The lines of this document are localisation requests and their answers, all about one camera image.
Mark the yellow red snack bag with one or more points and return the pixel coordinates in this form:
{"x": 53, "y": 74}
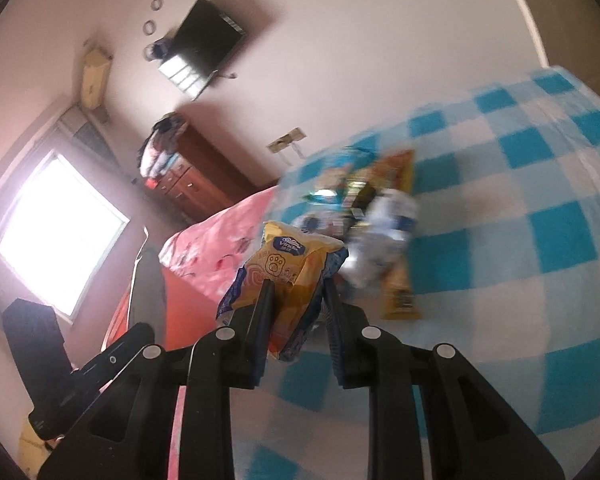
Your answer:
{"x": 397, "y": 293}

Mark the blue wall ornament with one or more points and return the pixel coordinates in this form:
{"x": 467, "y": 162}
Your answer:
{"x": 158, "y": 50}

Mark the patterned curtain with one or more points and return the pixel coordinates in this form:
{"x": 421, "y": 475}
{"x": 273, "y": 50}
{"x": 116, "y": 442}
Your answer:
{"x": 82, "y": 131}

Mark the pink printed bed sheet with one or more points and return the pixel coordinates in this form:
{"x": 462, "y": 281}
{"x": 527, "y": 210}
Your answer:
{"x": 208, "y": 254}

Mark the yellow tissue pack wrapper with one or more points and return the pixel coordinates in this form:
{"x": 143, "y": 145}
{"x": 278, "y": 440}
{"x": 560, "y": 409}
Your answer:
{"x": 297, "y": 263}

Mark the window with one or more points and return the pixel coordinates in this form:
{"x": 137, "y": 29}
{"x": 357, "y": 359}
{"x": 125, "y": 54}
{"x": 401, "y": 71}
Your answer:
{"x": 58, "y": 233}

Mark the brown wooden cabinet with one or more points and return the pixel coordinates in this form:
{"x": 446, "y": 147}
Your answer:
{"x": 202, "y": 181}

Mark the white blue plastic wrapper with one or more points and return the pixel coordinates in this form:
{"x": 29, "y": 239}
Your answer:
{"x": 377, "y": 242}

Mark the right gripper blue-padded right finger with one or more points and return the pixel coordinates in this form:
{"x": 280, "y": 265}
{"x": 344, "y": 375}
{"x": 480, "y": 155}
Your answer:
{"x": 431, "y": 412}

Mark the blue white checkered cloth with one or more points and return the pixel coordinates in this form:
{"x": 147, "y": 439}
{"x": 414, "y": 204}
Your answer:
{"x": 506, "y": 268}

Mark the white door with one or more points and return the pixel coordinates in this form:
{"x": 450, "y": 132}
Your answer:
{"x": 548, "y": 24}

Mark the white air conditioner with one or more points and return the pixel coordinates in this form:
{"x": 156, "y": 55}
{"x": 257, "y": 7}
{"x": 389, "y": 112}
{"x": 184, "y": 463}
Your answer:
{"x": 96, "y": 66}

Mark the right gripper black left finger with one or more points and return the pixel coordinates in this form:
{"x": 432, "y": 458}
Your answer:
{"x": 126, "y": 433}

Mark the wall power outlet strip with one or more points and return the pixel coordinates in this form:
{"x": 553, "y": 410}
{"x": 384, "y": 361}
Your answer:
{"x": 291, "y": 137}

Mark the blue rabbit snack bag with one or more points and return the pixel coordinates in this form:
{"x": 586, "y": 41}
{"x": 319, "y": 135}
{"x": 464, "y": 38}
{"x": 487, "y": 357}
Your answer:
{"x": 346, "y": 182}

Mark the black wall television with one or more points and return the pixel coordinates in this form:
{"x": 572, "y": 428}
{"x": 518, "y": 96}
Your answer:
{"x": 206, "y": 40}

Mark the ring wall decoration left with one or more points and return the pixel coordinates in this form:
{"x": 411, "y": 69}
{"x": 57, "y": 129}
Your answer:
{"x": 149, "y": 28}

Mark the folded blankets pile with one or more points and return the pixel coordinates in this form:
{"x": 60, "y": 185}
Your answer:
{"x": 160, "y": 145}

